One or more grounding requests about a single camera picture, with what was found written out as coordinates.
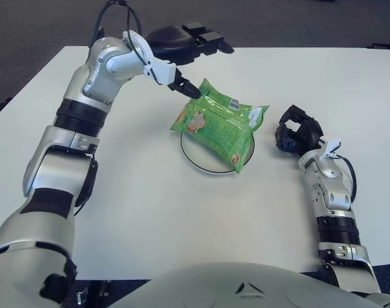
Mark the black office chair base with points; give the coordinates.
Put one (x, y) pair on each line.
(385, 45)

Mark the grey robot torso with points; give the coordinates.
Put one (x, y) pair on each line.
(246, 285)

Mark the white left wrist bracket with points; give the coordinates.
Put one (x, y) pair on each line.
(163, 72)

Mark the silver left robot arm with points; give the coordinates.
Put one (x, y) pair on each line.
(60, 160)

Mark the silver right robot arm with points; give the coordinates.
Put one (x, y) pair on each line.
(333, 199)

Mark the green snack bag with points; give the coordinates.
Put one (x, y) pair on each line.
(220, 128)

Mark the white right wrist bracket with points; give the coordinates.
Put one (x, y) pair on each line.
(330, 148)

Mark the white plate with black rim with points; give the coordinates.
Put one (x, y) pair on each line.
(201, 157)

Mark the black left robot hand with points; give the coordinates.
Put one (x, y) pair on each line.
(172, 41)

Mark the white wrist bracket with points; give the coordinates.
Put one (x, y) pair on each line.
(330, 148)
(163, 72)

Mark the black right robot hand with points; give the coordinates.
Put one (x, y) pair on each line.
(308, 131)

